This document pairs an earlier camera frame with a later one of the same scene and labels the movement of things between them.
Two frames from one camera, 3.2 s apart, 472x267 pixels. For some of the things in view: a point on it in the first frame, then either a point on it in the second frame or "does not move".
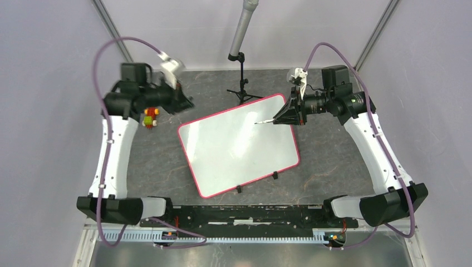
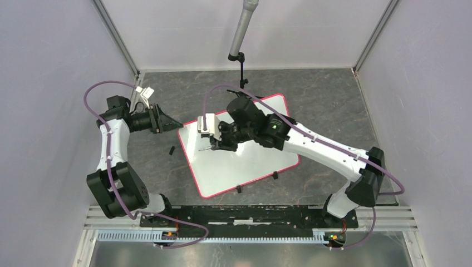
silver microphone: (249, 6) does not move
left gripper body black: (167, 95) to (153, 119)
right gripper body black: (302, 111) to (232, 134)
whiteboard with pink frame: (227, 149) does not move
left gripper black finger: (180, 103) to (165, 123)
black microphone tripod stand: (240, 57) does not move
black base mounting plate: (249, 218) does not move
